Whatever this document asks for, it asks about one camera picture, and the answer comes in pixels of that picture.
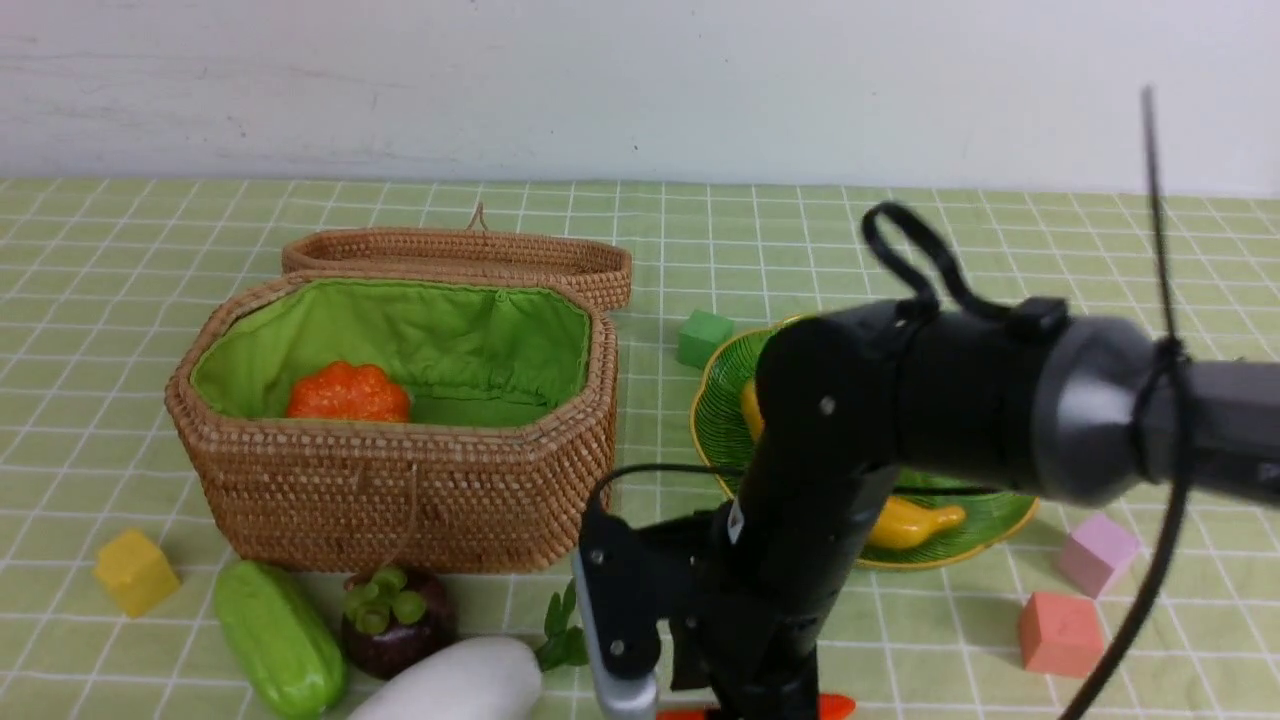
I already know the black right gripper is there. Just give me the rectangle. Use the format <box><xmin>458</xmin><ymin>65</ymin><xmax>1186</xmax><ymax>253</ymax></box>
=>
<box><xmin>576</xmin><ymin>500</ymin><xmax>831</xmax><ymax>719</ymax></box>

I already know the red chili pepper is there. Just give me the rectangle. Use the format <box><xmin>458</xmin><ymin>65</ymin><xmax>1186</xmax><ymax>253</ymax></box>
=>
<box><xmin>655</xmin><ymin>693</ymin><xmax>858</xmax><ymax>720</ymax></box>

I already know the yellow banana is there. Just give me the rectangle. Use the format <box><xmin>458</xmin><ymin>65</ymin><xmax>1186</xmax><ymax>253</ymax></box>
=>
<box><xmin>740</xmin><ymin>379</ymin><xmax>966</xmax><ymax>551</ymax></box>

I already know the white eggplant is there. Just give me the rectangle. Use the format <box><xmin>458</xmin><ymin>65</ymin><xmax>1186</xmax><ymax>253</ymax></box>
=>
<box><xmin>349</xmin><ymin>582</ymin><xmax>585</xmax><ymax>719</ymax></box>

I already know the purple mangosteen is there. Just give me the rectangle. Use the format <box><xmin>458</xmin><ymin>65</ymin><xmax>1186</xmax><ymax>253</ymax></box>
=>
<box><xmin>340</xmin><ymin>565</ymin><xmax>460</xmax><ymax>680</ymax></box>

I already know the orange pumpkin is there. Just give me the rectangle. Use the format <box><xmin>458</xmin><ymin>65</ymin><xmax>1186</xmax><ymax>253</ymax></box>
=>
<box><xmin>285</xmin><ymin>361</ymin><xmax>411</xmax><ymax>423</ymax></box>

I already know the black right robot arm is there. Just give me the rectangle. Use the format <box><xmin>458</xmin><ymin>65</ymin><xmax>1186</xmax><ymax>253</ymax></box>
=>
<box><xmin>573</xmin><ymin>300</ymin><xmax>1277</xmax><ymax>719</ymax></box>

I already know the green glass leaf plate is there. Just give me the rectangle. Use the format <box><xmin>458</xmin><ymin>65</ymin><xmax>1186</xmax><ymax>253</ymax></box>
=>
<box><xmin>690</xmin><ymin>324</ymin><xmax>1039</xmax><ymax>571</ymax></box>

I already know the salmon foam cube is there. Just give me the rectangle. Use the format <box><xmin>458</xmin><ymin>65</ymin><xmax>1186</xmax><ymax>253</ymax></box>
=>
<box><xmin>1018</xmin><ymin>591</ymin><xmax>1107</xmax><ymax>678</ymax></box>

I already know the green foam cube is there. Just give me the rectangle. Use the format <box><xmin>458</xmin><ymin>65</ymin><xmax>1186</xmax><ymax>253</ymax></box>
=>
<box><xmin>676</xmin><ymin>309</ymin><xmax>735</xmax><ymax>370</ymax></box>

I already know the woven rattan basket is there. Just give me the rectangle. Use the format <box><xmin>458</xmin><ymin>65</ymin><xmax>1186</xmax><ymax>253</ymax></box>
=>
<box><xmin>165</xmin><ymin>268</ymin><xmax>618</xmax><ymax>574</ymax></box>

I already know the pink foam cube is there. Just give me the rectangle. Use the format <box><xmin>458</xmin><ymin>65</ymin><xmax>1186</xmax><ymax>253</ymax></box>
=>
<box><xmin>1056</xmin><ymin>512</ymin><xmax>1140</xmax><ymax>600</ymax></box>

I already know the woven rattan basket lid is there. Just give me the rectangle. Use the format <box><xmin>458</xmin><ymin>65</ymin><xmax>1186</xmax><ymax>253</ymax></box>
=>
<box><xmin>280</xmin><ymin>204</ymin><xmax>632</xmax><ymax>311</ymax></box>

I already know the green cucumber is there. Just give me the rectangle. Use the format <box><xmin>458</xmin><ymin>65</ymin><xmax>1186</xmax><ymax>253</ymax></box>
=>
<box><xmin>212</xmin><ymin>559</ymin><xmax>348</xmax><ymax>719</ymax></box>

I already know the yellow foam cube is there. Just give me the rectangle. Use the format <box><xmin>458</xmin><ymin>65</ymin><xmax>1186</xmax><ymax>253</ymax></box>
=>
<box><xmin>93</xmin><ymin>528</ymin><xmax>180</xmax><ymax>618</ymax></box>

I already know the green checked tablecloth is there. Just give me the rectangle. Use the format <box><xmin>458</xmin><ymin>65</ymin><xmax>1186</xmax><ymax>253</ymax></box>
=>
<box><xmin>0</xmin><ymin>178</ymin><xmax>1280</xmax><ymax>720</ymax></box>

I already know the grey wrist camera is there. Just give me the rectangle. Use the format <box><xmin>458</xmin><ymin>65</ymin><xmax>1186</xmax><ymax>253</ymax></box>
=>
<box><xmin>570</xmin><ymin>550</ymin><xmax>660</xmax><ymax>720</ymax></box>

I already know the black cable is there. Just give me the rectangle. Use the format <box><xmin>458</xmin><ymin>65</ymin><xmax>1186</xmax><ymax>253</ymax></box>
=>
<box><xmin>590</xmin><ymin>85</ymin><xmax>1190</xmax><ymax>720</ymax></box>

